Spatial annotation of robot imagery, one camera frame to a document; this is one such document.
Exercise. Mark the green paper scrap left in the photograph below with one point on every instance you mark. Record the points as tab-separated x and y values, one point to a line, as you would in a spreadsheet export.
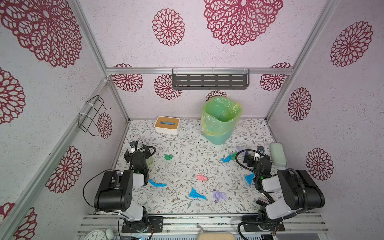
168	157

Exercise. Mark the purple paper scrap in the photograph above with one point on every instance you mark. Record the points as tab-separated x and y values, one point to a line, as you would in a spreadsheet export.
240	149
219	196

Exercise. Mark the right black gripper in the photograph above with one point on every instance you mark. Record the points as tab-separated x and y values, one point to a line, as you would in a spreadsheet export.
261	160

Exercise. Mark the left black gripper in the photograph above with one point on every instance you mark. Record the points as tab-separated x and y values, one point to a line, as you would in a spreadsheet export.
135	153

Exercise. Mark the white round gauge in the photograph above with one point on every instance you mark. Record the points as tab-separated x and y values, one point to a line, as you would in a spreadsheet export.
96	235

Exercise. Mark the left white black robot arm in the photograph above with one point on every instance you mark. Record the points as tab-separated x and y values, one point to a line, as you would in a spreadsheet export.
115	192

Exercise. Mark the purple paper scrap near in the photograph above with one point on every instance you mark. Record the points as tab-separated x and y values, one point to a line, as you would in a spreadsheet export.
219	196

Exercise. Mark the dark grey wall shelf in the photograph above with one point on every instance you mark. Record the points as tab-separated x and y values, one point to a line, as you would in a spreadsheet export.
211	81

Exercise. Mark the blue green paper scrap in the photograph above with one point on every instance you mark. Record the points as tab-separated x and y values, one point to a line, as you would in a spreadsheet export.
231	157

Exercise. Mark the white wooden-top tissue box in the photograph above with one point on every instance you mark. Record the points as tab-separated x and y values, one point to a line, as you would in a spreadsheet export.
167	125

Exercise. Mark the beige object at bottom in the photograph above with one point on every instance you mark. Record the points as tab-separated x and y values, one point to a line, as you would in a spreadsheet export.
206	235

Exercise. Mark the pink paper scrap centre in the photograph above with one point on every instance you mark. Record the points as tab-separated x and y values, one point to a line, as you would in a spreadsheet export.
202	178

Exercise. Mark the black stapler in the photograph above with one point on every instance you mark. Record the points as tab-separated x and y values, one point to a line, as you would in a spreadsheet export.
265	200

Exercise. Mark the green bin with bag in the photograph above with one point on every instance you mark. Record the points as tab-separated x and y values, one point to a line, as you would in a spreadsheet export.
219	117

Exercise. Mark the light green dustpan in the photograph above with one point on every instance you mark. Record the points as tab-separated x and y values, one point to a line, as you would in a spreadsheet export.
150	161

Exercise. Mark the purple paper scrap far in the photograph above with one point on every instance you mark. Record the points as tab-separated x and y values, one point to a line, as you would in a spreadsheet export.
240	149

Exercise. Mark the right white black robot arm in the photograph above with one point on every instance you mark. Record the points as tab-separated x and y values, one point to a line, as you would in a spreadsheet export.
288	192

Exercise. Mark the black wire wall rack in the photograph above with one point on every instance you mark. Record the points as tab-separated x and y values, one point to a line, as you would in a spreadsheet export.
88	119

